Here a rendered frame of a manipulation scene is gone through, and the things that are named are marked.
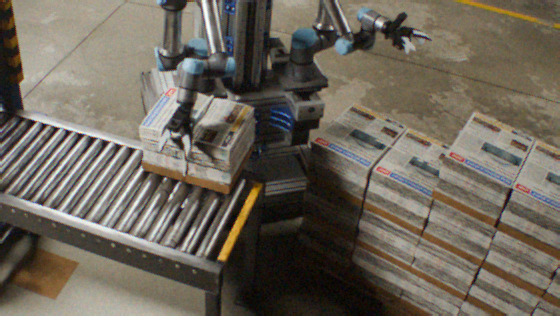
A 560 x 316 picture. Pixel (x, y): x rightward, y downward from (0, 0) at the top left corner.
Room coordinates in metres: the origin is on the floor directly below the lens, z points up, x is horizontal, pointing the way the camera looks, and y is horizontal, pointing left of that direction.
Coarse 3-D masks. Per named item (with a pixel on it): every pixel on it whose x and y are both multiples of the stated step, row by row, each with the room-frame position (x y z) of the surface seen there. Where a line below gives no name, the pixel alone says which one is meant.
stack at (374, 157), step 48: (336, 144) 2.20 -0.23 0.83; (384, 144) 2.24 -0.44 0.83; (432, 144) 2.28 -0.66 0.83; (384, 192) 2.03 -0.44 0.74; (432, 192) 1.96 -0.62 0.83; (336, 240) 2.11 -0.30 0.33; (384, 240) 1.99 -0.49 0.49; (480, 240) 1.81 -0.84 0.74; (336, 288) 2.08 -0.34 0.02; (384, 288) 1.97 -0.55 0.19; (432, 288) 1.86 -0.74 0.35; (480, 288) 1.76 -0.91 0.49
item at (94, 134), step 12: (0, 108) 2.25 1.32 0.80; (12, 108) 2.25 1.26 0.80; (36, 120) 2.18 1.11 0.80; (48, 120) 2.19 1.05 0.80; (60, 120) 2.20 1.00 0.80; (84, 132) 2.14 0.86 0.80; (96, 132) 2.14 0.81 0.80; (120, 144) 2.08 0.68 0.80; (132, 144) 2.09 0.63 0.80; (180, 180) 2.02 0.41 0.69; (252, 180) 1.95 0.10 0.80; (264, 180) 1.96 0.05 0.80; (264, 192) 1.98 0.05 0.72
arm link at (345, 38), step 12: (324, 0) 2.62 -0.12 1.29; (336, 0) 2.63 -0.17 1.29; (336, 12) 2.59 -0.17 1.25; (336, 24) 2.57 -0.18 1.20; (348, 24) 2.58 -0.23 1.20; (336, 36) 2.56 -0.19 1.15; (348, 36) 2.54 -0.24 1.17; (360, 36) 2.58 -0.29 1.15; (336, 48) 2.53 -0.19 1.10; (348, 48) 2.50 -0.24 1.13; (360, 48) 2.56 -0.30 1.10
